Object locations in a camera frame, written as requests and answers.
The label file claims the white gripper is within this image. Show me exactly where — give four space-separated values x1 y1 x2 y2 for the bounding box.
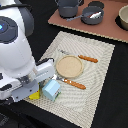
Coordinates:
12 58 55 102

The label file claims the light blue milk carton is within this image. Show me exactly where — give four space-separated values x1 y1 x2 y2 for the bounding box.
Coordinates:
42 79 61 101

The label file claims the grey toy frying pan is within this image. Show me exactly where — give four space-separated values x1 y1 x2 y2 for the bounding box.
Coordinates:
65 6 105 26

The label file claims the yellow toy box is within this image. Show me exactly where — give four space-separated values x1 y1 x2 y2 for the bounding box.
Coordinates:
29 90 40 100

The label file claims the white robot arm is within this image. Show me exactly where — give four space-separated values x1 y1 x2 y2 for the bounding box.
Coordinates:
0 0 55 104

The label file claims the round wooden plate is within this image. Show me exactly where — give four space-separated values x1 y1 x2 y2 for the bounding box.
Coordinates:
56 55 84 78

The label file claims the beige woven placemat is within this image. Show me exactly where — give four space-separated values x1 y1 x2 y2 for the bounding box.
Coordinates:
25 31 114 128

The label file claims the grey toy pot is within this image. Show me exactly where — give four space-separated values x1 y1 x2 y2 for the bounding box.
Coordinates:
55 0 82 18

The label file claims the brown toy stove board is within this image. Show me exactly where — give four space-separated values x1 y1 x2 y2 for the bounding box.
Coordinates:
48 0 128 43

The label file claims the beige bowl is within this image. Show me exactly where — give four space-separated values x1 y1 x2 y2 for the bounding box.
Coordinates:
119 5 128 30

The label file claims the fork with wooden handle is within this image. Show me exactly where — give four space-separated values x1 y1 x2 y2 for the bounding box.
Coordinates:
52 74 86 90

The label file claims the knife with wooden handle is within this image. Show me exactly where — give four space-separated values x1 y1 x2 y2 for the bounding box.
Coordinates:
60 49 99 64

